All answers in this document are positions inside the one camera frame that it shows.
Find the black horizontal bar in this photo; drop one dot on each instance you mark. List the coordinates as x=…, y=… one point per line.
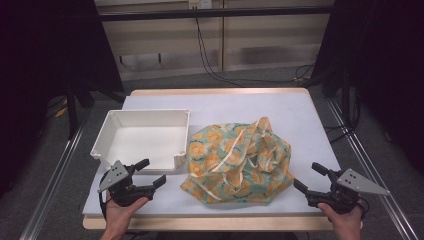
x=216, y=13

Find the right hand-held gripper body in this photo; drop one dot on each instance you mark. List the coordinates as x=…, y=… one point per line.
x=343, y=196

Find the black metal stand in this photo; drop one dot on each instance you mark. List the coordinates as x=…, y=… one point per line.
x=72, y=113

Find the person's left hand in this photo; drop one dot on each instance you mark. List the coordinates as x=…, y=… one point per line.
x=118, y=218

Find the aluminium floor rail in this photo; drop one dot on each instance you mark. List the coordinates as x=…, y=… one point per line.
x=50, y=186
x=373, y=166

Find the white wall socket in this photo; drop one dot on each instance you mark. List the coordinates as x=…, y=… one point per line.
x=200, y=4

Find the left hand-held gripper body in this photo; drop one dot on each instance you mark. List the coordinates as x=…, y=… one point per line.
x=121, y=191

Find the white plastic box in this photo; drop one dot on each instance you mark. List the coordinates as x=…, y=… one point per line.
x=143, y=143

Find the person's right hand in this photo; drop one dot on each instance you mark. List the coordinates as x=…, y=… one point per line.
x=346, y=223

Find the dark curtain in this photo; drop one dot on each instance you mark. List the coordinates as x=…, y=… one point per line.
x=40, y=66
x=383, y=66

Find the yellow tape strip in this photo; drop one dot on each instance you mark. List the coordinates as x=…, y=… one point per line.
x=61, y=112

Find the floral green orange cloth bag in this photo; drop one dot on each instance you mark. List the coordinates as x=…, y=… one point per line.
x=233, y=163

